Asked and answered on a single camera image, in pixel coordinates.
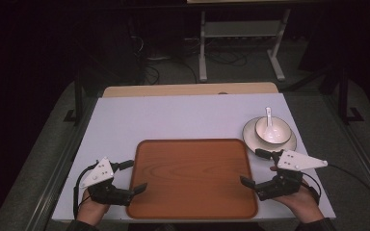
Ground black stand leg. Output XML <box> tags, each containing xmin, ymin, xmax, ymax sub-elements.
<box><xmin>337</xmin><ymin>65</ymin><xmax>365</xmax><ymax>125</ymax></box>
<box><xmin>63</xmin><ymin>75</ymin><xmax>85</xmax><ymax>125</ymax></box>

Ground white bowl with dark rim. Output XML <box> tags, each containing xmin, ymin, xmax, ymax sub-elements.
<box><xmin>254</xmin><ymin>115</ymin><xmax>293</xmax><ymax>145</ymax></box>

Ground white ceramic spoon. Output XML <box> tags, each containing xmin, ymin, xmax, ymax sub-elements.
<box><xmin>262</xmin><ymin>106</ymin><xmax>282</xmax><ymax>141</ymax></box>

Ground white metal stand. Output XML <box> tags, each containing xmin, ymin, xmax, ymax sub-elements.
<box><xmin>198</xmin><ymin>8</ymin><xmax>292</xmax><ymax>84</ymax></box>

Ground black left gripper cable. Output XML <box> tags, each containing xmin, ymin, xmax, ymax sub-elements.
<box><xmin>72</xmin><ymin>161</ymin><xmax>100</xmax><ymax>219</ymax></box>

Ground person's right hand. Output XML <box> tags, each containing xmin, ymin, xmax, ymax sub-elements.
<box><xmin>272</xmin><ymin>184</ymin><xmax>325</xmax><ymax>224</ymax></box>

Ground brown wooden tray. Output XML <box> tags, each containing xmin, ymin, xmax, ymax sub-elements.
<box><xmin>125</xmin><ymin>138</ymin><xmax>260</xmax><ymax>220</ymax></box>

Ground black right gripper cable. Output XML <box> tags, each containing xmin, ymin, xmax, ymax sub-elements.
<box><xmin>301</xmin><ymin>163</ymin><xmax>370</xmax><ymax>206</ymax></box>

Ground white board table cover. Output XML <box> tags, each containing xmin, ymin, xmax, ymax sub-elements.
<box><xmin>51</xmin><ymin>92</ymin><xmax>337</xmax><ymax>223</ymax></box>

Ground metal frame rail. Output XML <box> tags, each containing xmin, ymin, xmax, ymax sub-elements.
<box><xmin>319</xmin><ymin>91</ymin><xmax>370</xmax><ymax>208</ymax></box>
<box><xmin>23</xmin><ymin>95</ymin><xmax>99</xmax><ymax>231</ymax></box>

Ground black floor cables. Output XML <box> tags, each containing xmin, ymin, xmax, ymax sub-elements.
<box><xmin>126</xmin><ymin>15</ymin><xmax>250</xmax><ymax>86</ymax></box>

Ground white plate with dark rim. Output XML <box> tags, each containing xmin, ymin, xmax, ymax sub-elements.
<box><xmin>242</xmin><ymin>115</ymin><xmax>298</xmax><ymax>155</ymax></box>

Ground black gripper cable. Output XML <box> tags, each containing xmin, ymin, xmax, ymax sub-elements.
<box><xmin>72</xmin><ymin>161</ymin><xmax>100</xmax><ymax>219</ymax></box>
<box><xmin>301</xmin><ymin>163</ymin><xmax>370</xmax><ymax>206</ymax></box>

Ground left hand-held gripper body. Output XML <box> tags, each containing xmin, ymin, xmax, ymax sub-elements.
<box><xmin>79</xmin><ymin>157</ymin><xmax>135</xmax><ymax>207</ymax></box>

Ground person's left hand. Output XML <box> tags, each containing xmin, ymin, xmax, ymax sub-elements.
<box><xmin>76</xmin><ymin>189</ymin><xmax>111</xmax><ymax>226</ymax></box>

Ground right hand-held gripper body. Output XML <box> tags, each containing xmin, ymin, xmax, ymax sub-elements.
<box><xmin>254</xmin><ymin>149</ymin><xmax>329</xmax><ymax>202</ymax></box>

